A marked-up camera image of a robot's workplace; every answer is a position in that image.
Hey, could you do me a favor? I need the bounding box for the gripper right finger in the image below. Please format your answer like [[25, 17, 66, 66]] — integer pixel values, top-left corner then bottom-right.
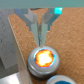
[[40, 7, 64, 46]]

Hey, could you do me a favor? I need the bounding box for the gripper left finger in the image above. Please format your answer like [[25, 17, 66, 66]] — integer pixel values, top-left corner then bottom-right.
[[14, 7, 42, 46]]

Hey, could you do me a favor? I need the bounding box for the red button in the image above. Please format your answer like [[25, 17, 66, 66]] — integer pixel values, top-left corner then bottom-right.
[[27, 45, 61, 80]]

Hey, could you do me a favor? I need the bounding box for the blue button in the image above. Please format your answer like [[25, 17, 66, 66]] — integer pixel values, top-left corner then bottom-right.
[[44, 74, 80, 84]]

